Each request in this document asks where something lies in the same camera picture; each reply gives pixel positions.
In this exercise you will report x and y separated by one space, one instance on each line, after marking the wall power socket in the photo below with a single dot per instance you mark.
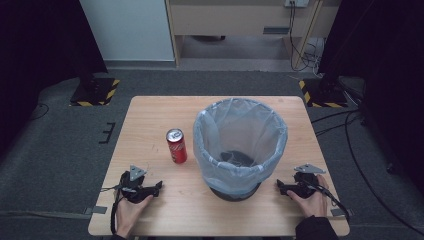
296 2

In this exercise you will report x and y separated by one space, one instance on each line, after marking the person's right hand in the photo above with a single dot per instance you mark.
315 205

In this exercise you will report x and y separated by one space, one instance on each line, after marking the grey tape strip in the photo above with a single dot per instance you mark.
96 210
341 212

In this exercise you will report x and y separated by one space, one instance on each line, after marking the person's left hand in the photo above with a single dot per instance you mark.
128 213

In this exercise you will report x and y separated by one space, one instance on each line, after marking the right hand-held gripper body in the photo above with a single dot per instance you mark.
304 186

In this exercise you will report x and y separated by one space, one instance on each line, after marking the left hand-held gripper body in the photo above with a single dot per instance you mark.
133 190

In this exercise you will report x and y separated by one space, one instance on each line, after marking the red soda can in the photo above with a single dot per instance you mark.
176 148

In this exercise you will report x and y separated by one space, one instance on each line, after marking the dark curtain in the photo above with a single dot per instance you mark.
383 66
40 50

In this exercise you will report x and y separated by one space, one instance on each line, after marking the black stand base striped edge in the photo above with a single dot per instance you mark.
95 91
325 95

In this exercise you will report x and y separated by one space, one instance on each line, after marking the black floor tape marks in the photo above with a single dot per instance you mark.
108 133

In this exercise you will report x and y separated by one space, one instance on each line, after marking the black trash bin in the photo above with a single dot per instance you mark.
235 196

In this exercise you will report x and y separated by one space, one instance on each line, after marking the trash bin with plastic liner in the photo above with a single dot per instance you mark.
213 163

